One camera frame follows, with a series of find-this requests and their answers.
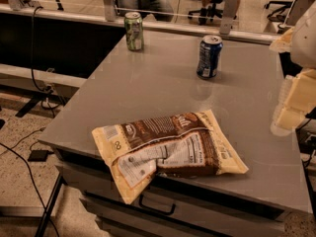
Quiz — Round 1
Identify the black floor cable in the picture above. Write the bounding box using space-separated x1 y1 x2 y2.
0 127 61 237

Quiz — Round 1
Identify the blue pepsi can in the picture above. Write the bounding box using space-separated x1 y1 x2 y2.
197 35 223 79

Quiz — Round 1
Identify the green soda can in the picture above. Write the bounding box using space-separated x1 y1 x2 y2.
124 12 144 51

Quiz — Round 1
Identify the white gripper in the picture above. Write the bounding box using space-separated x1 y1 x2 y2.
270 1 316 136

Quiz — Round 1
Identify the black hanging cable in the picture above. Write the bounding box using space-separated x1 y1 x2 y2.
30 5 63 111

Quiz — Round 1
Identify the brown chip bag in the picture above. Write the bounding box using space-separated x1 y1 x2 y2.
92 110 248 204

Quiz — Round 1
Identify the metal railing frame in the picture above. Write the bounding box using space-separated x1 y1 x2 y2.
0 0 284 45

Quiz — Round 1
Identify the black drawer handle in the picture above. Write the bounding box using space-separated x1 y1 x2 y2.
137 193 177 216

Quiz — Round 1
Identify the grey drawer cabinet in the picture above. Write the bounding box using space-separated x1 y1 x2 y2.
41 32 312 237

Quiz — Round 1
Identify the black office chair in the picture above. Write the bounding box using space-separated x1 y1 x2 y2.
264 0 292 23
188 0 238 25

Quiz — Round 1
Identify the black power adapter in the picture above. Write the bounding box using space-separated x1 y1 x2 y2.
28 150 48 162

